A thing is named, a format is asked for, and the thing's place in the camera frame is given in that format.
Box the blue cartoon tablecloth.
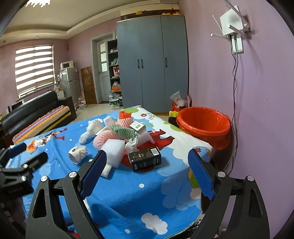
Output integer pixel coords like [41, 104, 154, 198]
[8, 106, 213, 238]

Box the brown wooden board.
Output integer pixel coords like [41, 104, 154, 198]
[81, 66, 97, 105]

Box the small white foam piece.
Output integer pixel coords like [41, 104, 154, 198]
[101, 164, 112, 178]

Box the black leather sofa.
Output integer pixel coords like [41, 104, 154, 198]
[1, 91, 77, 147]

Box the striped window blind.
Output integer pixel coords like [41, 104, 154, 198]
[15, 45, 56, 98]

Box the black router cable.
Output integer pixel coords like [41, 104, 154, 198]
[227, 34, 240, 175]

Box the white paper cup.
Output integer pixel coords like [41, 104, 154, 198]
[68, 146, 88, 165]

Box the white wifi router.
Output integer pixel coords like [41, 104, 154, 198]
[210, 0, 251, 39]

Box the clear water jug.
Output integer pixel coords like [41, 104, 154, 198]
[78, 94, 87, 110]

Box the white microwave oven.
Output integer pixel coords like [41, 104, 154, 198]
[60, 60, 74, 71]

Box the large water bottle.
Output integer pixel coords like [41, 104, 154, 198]
[109, 91, 120, 110]

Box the grey blue wardrobe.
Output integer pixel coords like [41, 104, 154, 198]
[117, 15, 188, 113]

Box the pink foam fruit net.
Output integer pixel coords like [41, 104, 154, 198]
[93, 130, 120, 150]

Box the red basket on floor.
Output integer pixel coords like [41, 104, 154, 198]
[172, 102, 185, 112]

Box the clear plastic bag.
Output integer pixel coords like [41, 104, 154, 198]
[170, 91, 186, 108]

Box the striped sofa cushion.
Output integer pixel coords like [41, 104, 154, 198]
[12, 106, 71, 144]

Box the white foam block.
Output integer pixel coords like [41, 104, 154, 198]
[101, 139, 125, 168]

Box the white paper cone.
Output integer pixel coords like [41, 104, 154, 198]
[136, 129, 155, 147]

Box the yellow crate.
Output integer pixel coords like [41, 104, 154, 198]
[169, 110, 180, 117]

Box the white panel door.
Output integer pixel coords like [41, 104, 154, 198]
[97, 38, 111, 101]

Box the black product box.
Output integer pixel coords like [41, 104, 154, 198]
[128, 147, 162, 172]

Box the dark open shelf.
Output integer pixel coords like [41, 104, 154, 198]
[107, 39, 122, 105]

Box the red lined trash bin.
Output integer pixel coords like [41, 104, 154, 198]
[176, 107, 231, 150]

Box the silver refrigerator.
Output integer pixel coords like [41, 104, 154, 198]
[60, 67, 81, 108]

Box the pink orange foam net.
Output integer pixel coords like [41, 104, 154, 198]
[117, 110, 133, 128]

